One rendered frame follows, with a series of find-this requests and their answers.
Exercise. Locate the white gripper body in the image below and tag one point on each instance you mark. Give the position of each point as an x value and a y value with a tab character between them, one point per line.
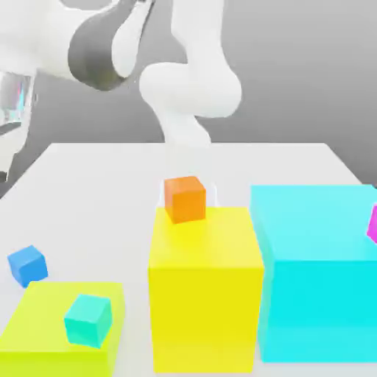
11	141

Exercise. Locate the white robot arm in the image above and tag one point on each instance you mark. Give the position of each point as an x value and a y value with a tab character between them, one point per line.
194	88

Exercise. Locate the small blue cube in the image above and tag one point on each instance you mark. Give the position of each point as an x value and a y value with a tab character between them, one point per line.
28	266

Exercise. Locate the small orange cube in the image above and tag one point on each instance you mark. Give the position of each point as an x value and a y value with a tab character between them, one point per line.
185	203

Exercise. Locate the small teal cube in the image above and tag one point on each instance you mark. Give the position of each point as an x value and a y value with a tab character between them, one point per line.
88	321

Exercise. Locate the small magenta cube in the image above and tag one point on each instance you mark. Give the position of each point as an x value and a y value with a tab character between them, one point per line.
373	223

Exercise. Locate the large lime box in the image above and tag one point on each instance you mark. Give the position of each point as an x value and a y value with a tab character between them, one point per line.
35	332

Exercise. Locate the large yellow box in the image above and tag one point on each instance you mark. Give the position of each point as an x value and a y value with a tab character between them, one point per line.
203	294

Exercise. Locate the large cyan box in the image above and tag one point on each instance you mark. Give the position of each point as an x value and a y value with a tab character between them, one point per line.
318	279

